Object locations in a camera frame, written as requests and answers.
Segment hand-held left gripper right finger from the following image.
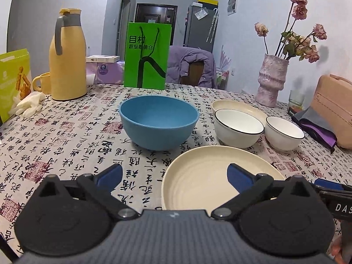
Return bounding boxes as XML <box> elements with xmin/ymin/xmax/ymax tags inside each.
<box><xmin>210</xmin><ymin>164</ymin><xmax>314</xmax><ymax>221</ymax></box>

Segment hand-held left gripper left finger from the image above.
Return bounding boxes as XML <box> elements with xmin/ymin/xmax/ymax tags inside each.
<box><xmin>35</xmin><ymin>163</ymin><xmax>139</xmax><ymax>221</ymax></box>

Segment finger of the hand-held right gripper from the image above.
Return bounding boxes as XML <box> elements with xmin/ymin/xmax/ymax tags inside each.
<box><xmin>313</xmin><ymin>178</ymin><xmax>352</xmax><ymax>196</ymax></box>

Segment cream plate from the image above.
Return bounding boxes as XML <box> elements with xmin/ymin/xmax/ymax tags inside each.
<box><xmin>211</xmin><ymin>100</ymin><xmax>266</xmax><ymax>121</ymax></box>
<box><xmin>161</xmin><ymin>146</ymin><xmax>286</xmax><ymax>211</ymax></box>

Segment large white bowl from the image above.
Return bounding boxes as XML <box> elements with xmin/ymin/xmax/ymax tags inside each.
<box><xmin>214</xmin><ymin>109</ymin><xmax>265</xmax><ymax>148</ymax></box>

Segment small white bowl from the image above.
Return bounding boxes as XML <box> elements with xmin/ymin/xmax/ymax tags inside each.
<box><xmin>265</xmin><ymin>116</ymin><xmax>306</xmax><ymax>152</ymax></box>

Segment blue bowl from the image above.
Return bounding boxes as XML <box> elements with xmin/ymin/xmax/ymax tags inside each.
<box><xmin>119</xmin><ymin>96</ymin><xmax>199</xmax><ymax>151</ymax></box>

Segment person's right hand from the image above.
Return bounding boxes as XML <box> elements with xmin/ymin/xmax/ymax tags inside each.
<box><xmin>329</xmin><ymin>236</ymin><xmax>345</xmax><ymax>264</ymax></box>

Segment calligraphy print tablecloth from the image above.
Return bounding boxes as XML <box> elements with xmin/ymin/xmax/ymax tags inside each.
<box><xmin>0</xmin><ymin>82</ymin><xmax>352</xmax><ymax>256</ymax></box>

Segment grey purple cloth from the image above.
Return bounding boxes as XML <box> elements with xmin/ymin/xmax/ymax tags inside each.
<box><xmin>291</xmin><ymin>107</ymin><xmax>337</xmax><ymax>153</ymax></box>

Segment pink hard case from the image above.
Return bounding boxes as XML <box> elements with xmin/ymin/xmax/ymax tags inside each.
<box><xmin>309</xmin><ymin>74</ymin><xmax>352</xmax><ymax>149</ymax></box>

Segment drinking glass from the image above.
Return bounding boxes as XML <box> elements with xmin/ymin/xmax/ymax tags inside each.
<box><xmin>289</xmin><ymin>90</ymin><xmax>305</xmax><ymax>110</ymax></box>

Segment storage rack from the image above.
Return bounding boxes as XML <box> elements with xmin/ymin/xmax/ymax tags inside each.
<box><xmin>216</xmin><ymin>67</ymin><xmax>230</xmax><ymax>90</ymax></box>

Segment pink ceramic vase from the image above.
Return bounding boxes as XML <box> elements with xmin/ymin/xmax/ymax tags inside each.
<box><xmin>254</xmin><ymin>53</ymin><xmax>290</xmax><ymax>108</ymax></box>

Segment purple tissue pack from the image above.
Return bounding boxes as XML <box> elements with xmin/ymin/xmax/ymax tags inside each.
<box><xmin>86</xmin><ymin>62</ymin><xmax>127</xmax><ymax>84</ymax></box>

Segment white rubber gloves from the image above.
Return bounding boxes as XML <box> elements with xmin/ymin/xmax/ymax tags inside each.
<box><xmin>8</xmin><ymin>92</ymin><xmax>47</xmax><ymax>119</ymax></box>

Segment green paper bag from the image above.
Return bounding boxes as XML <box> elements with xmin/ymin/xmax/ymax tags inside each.
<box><xmin>124</xmin><ymin>22</ymin><xmax>172</xmax><ymax>90</ymax></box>

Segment wooden chair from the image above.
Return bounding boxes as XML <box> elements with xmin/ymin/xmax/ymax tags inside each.
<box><xmin>180</xmin><ymin>61</ymin><xmax>205</xmax><ymax>86</ymax></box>

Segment yellow mug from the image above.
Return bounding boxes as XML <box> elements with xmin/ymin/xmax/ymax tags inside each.
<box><xmin>32</xmin><ymin>72</ymin><xmax>52</xmax><ymax>95</ymax></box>

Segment yellow thermos jug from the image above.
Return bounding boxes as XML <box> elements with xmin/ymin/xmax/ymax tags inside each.
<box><xmin>49</xmin><ymin>8</ymin><xmax>88</xmax><ymax>101</ymax></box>

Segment flat white box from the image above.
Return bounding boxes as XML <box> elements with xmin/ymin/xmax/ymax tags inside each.
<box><xmin>86</xmin><ymin>55</ymin><xmax>121</xmax><ymax>63</ymax></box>

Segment purple jacket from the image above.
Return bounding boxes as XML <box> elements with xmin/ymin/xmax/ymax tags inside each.
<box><xmin>166</xmin><ymin>45</ymin><xmax>218</xmax><ymax>88</ymax></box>

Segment yellow-green snack bag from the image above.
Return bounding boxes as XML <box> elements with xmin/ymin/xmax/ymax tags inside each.
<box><xmin>0</xmin><ymin>49</ymin><xmax>34</xmax><ymax>123</ymax></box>

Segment dried pink roses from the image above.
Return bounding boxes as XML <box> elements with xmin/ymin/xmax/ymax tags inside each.
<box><xmin>254</xmin><ymin>0</ymin><xmax>328</xmax><ymax>64</ymax></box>

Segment grey side door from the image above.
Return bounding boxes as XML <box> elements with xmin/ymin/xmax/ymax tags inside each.
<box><xmin>117</xmin><ymin>0</ymin><xmax>131</xmax><ymax>57</ymax></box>

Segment grey refrigerator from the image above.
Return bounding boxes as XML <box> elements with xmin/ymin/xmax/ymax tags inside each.
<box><xmin>183</xmin><ymin>4</ymin><xmax>219</xmax><ymax>53</ymax></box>

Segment white folded umbrella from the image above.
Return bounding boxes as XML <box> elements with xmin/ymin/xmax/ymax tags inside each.
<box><xmin>207</xmin><ymin>8</ymin><xmax>220</xmax><ymax>43</ymax></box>

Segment dark entrance door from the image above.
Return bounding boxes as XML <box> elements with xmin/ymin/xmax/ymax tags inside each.
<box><xmin>134</xmin><ymin>3</ymin><xmax>176</xmax><ymax>46</ymax></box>

